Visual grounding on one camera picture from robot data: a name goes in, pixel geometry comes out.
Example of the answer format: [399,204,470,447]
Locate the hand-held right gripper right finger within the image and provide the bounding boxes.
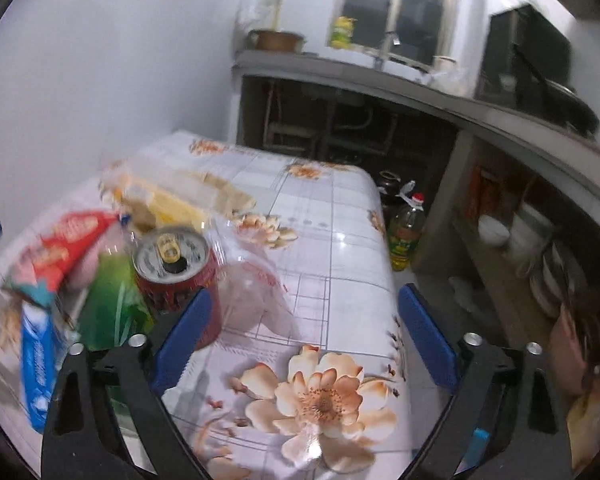
[397,284,573,480]

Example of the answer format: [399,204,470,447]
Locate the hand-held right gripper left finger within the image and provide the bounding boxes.
[41,287,216,480]

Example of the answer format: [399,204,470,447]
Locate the red snack bag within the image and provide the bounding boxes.
[2,212,123,306]

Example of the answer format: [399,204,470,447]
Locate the red cartoon drink can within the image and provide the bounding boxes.
[132,227,223,351]

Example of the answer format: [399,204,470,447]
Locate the blue and white toothpaste box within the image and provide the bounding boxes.
[19,302,73,431]

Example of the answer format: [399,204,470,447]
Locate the green plastic bottle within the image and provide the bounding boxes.
[77,252,156,353]

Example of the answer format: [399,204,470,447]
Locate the clear plastic bag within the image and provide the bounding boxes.
[220,255,301,336]

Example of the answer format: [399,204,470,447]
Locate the cooking oil bottle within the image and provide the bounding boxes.
[387,192,427,272]

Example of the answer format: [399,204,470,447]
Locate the white bowl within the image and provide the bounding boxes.
[477,215,511,247]

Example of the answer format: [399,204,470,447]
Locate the stack of white plates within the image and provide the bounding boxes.
[510,202,573,318]

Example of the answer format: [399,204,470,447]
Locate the pink plastic basin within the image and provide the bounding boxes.
[550,290,600,396]

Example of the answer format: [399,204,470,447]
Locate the floral tablecloth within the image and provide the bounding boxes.
[0,130,416,480]

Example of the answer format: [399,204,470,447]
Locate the red packets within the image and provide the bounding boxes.
[467,167,501,221]

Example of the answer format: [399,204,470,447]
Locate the clear plastic container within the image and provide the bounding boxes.
[100,157,258,236]

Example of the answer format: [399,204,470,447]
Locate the dark ceramic jar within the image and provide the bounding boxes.
[377,170,403,206]

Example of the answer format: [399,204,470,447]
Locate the yellow container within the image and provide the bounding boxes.
[567,390,600,466]

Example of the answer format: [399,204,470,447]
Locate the black wok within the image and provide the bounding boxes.
[512,44,600,136]

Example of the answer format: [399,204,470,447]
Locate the grey concrete counter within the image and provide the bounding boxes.
[232,50,600,211]

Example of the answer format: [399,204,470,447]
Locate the metal faucet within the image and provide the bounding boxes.
[375,31,401,71]

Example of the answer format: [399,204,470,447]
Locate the copper basin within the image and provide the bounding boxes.
[247,29,306,52]

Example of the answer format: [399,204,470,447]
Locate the yellow bottle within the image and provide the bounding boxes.
[330,16,357,50]

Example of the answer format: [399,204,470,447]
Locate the window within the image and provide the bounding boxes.
[337,0,463,68]

